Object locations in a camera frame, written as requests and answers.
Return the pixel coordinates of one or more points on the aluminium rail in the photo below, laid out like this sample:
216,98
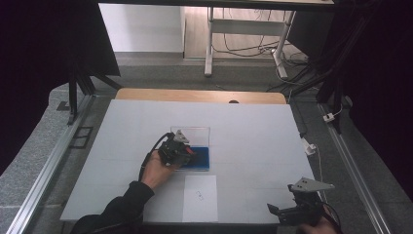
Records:
354,175
48,165

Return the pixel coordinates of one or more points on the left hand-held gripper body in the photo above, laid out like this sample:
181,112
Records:
173,151

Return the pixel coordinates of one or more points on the white paper sheet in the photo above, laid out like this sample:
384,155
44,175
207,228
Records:
200,201

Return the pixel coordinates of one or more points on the person's right hand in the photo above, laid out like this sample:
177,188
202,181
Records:
319,228

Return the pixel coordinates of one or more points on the dark curtain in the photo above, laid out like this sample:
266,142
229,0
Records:
383,97
39,65

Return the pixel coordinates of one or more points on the black metal stand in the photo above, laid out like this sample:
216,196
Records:
75,94
334,74

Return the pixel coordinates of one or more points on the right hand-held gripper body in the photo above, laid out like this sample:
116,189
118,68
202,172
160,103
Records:
307,208

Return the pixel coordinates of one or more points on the white power plug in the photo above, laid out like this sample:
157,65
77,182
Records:
309,148

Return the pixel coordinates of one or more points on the blue ink pad case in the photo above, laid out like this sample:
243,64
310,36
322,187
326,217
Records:
201,159

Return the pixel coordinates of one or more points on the person's left hand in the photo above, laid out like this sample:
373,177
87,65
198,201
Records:
157,174

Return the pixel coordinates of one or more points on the white desk frame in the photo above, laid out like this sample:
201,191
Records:
246,26

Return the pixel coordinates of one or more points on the black floor bracket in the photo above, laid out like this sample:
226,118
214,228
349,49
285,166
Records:
81,137

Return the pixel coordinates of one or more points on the large white board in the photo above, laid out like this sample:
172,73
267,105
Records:
253,136

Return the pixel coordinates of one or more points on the white plug adapter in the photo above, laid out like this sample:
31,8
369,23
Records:
328,117

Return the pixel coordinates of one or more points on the wooden table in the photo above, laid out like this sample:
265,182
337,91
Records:
195,95

